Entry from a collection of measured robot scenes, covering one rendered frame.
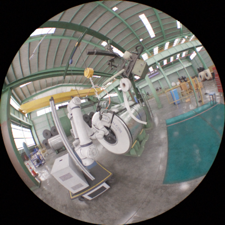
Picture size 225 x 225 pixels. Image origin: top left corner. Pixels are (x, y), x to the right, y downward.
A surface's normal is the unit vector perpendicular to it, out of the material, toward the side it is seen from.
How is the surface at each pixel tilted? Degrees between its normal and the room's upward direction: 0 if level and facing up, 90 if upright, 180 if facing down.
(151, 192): 0
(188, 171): 0
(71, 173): 90
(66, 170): 90
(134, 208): 0
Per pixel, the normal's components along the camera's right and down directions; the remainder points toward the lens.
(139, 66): -0.63, 0.28
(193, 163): -0.40, -0.91
